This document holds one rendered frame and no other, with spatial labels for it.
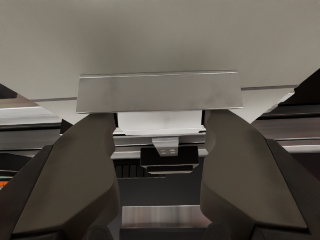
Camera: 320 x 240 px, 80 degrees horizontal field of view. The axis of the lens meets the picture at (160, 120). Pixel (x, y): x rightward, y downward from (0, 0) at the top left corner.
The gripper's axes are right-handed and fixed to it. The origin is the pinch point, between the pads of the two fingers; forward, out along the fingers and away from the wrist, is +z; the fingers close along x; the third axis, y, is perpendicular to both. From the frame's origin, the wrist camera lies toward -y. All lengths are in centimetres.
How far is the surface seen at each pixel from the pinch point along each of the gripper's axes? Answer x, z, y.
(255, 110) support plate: 8.1, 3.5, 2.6
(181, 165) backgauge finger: 3.7, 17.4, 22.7
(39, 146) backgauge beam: -30.4, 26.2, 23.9
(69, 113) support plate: -7.5, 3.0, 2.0
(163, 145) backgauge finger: 0.1, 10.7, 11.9
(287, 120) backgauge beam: 29.2, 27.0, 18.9
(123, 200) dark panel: -15, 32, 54
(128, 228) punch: -3.7, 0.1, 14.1
